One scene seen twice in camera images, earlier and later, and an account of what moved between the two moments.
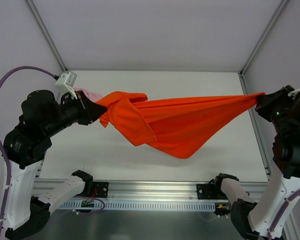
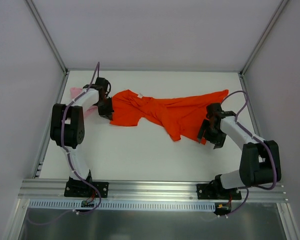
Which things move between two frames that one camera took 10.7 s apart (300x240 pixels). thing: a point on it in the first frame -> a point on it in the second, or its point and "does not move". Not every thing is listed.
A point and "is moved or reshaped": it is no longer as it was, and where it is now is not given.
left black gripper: x=82 y=110 -> x=105 y=107
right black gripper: x=269 y=105 -> x=213 y=135
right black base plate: x=210 y=191 does not move
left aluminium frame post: x=47 y=34 does not move
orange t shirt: x=176 y=126 is moved or reshaped
